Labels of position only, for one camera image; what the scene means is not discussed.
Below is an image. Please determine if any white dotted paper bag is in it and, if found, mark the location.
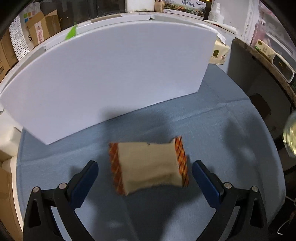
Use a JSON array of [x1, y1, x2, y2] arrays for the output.
[[9, 1, 41, 61]]

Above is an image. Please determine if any long printed landscape box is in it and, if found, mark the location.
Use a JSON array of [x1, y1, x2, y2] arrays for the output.
[[163, 0, 206, 20]]

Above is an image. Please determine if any white styrofoam box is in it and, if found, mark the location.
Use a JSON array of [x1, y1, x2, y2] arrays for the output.
[[125, 0, 155, 12]]

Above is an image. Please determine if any white spray bottle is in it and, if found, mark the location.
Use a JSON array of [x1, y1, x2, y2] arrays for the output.
[[208, 2, 224, 24]]

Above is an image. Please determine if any beige orange-edged snack packet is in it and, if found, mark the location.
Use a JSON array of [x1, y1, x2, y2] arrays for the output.
[[108, 136, 189, 196]]

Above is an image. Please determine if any white storage box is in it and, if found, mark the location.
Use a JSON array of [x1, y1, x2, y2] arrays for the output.
[[1, 13, 218, 144]]

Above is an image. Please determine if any wooden side table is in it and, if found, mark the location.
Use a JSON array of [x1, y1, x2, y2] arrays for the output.
[[227, 37, 295, 139]]

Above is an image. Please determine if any cream sofa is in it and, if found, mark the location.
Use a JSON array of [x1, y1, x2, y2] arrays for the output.
[[0, 104, 23, 174]]

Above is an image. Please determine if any large brown cardboard box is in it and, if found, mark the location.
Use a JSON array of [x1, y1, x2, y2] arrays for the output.
[[0, 30, 18, 82]]

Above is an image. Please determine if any small open cardboard box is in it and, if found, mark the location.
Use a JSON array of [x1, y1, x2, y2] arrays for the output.
[[26, 10, 61, 47]]

